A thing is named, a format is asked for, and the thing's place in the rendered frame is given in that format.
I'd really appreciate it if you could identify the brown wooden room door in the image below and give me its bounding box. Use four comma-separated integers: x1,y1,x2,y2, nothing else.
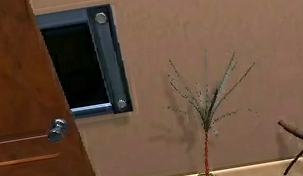
0,0,104,176

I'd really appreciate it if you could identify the thin house plant in pot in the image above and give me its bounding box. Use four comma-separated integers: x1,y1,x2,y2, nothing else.
156,42,275,176

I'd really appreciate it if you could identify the silver round door knob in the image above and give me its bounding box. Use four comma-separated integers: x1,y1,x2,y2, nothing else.
44,117,72,145

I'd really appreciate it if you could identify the dark blue framed window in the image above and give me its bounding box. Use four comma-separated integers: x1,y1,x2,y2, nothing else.
35,2,134,125

